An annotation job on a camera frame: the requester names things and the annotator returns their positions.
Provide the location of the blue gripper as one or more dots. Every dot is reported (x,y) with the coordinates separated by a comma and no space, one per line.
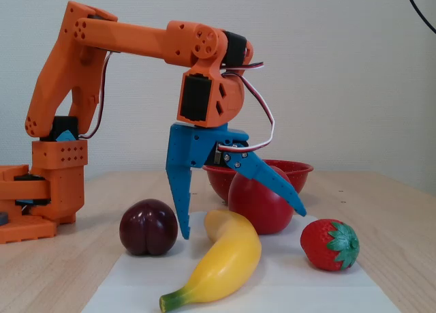
(195,144)

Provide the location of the yellow toy banana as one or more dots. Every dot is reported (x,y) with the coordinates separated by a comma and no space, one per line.
(231,251)

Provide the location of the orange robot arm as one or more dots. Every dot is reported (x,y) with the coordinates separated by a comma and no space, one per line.
(136,37)

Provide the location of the red speckled bowl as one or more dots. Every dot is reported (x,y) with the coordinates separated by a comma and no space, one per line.
(303,176)

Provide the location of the red toy apple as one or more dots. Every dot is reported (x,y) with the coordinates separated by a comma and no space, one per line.
(259,210)

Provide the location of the dark purple toy plum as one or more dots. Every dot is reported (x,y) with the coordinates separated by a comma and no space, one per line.
(148,227)

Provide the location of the red toy strawberry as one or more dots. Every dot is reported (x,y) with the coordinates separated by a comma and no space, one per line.
(316,245)

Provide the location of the white paper sheet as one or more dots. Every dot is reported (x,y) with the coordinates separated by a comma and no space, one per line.
(289,285)

